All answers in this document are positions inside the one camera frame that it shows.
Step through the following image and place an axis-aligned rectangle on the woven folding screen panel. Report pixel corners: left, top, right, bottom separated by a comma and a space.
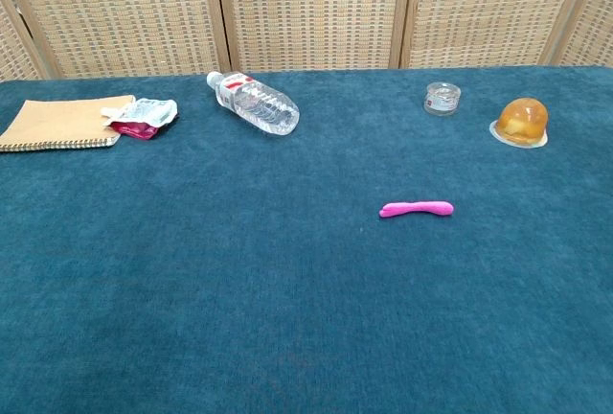
0, 0, 231, 80
0, 0, 52, 82
399, 0, 598, 70
213, 0, 416, 74
550, 0, 613, 68

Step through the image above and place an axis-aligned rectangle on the muffin in paper cup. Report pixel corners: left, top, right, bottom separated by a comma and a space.
488, 96, 551, 150

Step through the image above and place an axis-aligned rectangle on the pink elongated stick object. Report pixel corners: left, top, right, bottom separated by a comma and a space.
379, 200, 455, 219

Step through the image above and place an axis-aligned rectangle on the crumpled silver pink pouch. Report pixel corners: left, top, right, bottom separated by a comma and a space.
100, 97, 179, 141

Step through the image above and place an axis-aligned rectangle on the brown spiral notebook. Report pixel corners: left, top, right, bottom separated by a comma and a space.
0, 94, 137, 153

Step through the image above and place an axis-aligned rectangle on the clear plastic water bottle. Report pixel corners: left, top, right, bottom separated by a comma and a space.
206, 70, 301, 136

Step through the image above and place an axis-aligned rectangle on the blue carpet table cover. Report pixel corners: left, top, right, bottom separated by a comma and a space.
0, 65, 613, 414

